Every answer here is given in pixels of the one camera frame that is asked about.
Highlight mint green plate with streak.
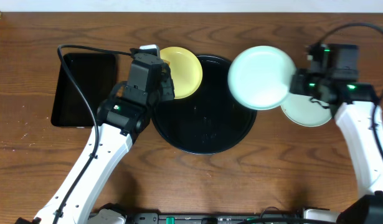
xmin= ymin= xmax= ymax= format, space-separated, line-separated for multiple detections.
xmin=228 ymin=45 xmax=296 ymax=110

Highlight rectangular black tray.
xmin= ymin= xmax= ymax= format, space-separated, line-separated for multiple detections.
xmin=50 ymin=53 xmax=117 ymax=128

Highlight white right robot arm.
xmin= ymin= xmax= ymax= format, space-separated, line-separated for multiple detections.
xmin=290 ymin=69 xmax=383 ymax=223

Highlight mint green plate front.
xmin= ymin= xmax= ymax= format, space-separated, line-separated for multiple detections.
xmin=281 ymin=94 xmax=332 ymax=127

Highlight yellow plate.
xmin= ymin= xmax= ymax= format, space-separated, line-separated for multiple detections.
xmin=160 ymin=47 xmax=203 ymax=100

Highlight round black tray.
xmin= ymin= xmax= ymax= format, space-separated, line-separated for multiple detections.
xmin=152 ymin=55 xmax=257 ymax=154

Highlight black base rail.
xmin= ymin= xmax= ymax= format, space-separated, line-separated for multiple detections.
xmin=88 ymin=212 xmax=338 ymax=224

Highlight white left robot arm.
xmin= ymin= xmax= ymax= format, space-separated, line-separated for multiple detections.
xmin=31 ymin=52 xmax=174 ymax=223

